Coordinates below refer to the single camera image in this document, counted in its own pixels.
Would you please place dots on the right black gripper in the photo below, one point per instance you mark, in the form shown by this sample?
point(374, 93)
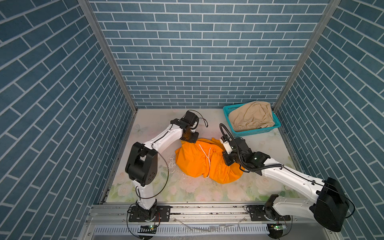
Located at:
point(227, 160)

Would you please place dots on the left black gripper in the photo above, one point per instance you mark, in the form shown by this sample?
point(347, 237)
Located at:
point(193, 138)

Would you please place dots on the orange shorts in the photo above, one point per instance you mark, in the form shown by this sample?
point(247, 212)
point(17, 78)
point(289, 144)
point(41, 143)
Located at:
point(205, 159)

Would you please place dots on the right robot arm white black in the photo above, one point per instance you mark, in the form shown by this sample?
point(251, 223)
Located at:
point(324, 200)

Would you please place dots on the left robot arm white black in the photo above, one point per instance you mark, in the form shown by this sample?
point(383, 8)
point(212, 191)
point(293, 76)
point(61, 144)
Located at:
point(142, 164)

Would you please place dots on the beige shorts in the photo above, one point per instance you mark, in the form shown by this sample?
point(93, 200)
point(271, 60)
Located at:
point(252, 116)

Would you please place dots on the teal plastic basket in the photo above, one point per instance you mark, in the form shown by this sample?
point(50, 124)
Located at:
point(228, 109)

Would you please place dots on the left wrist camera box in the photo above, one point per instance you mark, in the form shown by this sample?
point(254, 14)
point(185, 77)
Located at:
point(193, 125)

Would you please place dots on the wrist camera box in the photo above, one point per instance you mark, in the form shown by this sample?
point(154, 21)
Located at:
point(227, 146)
point(193, 125)

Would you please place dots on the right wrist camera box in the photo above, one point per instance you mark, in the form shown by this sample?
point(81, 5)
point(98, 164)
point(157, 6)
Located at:
point(227, 146)

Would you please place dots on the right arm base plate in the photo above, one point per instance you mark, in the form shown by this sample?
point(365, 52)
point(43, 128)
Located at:
point(261, 213)

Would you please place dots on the white vented cable duct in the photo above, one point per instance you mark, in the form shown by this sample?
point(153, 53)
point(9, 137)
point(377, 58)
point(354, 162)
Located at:
point(181, 230)

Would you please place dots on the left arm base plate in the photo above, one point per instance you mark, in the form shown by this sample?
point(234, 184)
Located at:
point(156, 213)

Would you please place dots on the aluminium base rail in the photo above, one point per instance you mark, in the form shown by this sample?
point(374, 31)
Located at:
point(297, 228)

